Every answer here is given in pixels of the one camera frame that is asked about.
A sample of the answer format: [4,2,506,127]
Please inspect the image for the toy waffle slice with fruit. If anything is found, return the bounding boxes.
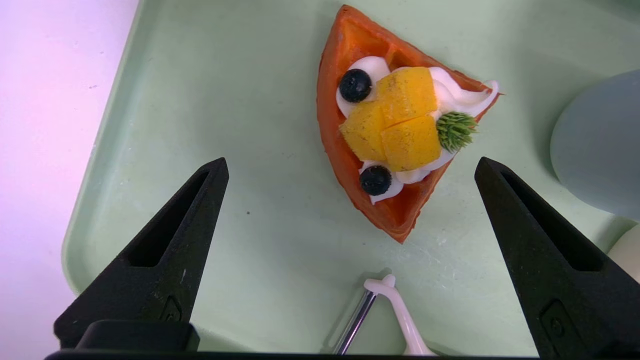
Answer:
[316,5,501,245]

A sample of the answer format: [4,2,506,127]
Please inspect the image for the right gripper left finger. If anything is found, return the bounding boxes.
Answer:
[54,157,230,351]

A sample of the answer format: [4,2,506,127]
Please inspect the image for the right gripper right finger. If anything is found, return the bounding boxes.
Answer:
[474,156,640,358]

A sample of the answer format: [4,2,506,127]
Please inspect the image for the white soap bar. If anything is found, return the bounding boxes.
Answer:
[607,223,640,283]

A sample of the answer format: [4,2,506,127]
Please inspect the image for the light green plastic tray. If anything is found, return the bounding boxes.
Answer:
[61,0,640,357]

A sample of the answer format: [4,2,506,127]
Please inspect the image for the blue-grey plastic cup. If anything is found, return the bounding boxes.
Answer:
[550,69,640,222]

